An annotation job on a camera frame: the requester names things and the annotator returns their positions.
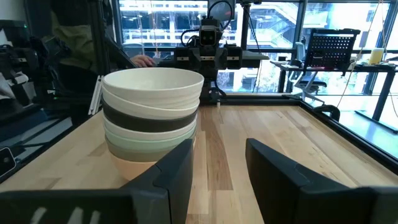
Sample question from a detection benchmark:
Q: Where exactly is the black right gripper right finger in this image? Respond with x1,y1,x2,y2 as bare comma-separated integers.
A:
244,138,374,224

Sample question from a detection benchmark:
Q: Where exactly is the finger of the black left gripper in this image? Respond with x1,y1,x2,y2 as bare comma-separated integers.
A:
174,46,200,71
224,45,243,70

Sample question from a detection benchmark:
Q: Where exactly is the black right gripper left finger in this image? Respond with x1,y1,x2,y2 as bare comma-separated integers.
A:
123,139,194,224

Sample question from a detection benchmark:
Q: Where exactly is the white bowl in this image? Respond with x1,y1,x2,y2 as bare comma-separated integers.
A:
101,85,200,121
103,115,198,141
101,67,205,110

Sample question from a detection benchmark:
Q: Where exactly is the peach orange bowl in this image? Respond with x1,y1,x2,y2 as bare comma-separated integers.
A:
110,152,162,182

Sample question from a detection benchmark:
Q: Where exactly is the olive green bowl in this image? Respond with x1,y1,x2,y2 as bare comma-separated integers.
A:
105,136,181,163

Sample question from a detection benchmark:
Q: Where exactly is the mint green bowl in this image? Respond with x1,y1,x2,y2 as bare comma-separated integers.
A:
104,126,197,153

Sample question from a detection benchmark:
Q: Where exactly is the black bowl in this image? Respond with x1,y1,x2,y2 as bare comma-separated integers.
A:
101,99,199,134

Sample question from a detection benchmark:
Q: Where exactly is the person's hand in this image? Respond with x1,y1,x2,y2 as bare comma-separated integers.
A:
129,55,156,68

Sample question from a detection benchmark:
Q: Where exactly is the office chair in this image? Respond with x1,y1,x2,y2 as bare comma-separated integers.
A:
287,42,328,105

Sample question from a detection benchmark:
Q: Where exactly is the black perforated panel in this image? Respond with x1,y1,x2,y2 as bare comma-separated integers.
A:
303,27,361,75

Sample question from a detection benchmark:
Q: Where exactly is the black clamp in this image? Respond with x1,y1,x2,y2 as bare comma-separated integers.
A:
312,105,342,122

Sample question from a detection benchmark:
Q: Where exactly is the white aluminium extrusion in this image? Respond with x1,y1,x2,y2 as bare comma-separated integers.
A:
88,75,104,116

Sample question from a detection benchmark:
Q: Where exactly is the person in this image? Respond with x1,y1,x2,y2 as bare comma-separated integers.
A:
49,0,156,75

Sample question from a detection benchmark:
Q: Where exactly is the black desk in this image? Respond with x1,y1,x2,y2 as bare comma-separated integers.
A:
269,58,398,122

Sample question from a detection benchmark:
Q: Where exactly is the yellow cup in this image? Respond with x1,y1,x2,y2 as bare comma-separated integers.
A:
368,47,386,65

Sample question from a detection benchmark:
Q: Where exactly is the black phone device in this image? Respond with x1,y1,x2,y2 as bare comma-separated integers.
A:
0,147,17,179

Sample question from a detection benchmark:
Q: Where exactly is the black equipment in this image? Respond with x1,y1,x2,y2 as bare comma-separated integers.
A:
0,18,43,108

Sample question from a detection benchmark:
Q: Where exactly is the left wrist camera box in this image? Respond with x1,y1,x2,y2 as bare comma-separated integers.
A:
198,17,220,47

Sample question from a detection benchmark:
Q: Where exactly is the black camera cable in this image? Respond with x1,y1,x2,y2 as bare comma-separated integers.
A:
180,0,234,47

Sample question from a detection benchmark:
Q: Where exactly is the black frame post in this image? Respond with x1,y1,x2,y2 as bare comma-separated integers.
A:
88,0,111,75

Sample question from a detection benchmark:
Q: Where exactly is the yellow cable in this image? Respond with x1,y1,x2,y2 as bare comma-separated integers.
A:
335,0,385,108

